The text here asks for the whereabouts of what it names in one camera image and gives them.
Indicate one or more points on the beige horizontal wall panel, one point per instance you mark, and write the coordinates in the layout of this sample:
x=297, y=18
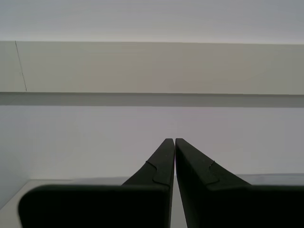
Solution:
x=152, y=69

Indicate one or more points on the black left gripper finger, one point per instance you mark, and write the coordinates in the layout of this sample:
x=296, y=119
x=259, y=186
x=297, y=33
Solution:
x=237, y=206
x=95, y=206

